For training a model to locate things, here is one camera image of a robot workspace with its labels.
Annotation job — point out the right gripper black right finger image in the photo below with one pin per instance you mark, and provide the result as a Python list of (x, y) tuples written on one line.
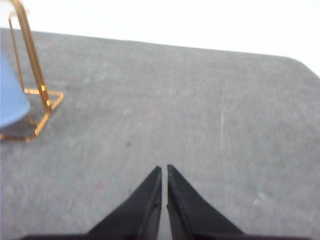
[(191, 216)]

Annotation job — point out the image right gripper black left finger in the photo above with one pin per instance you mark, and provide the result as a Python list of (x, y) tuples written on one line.
[(138, 218)]

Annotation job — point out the gold wire cup rack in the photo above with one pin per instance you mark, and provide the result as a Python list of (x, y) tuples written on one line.
[(52, 98)]

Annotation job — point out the blue ribbed cup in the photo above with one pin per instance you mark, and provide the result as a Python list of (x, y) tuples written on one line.
[(14, 98)]

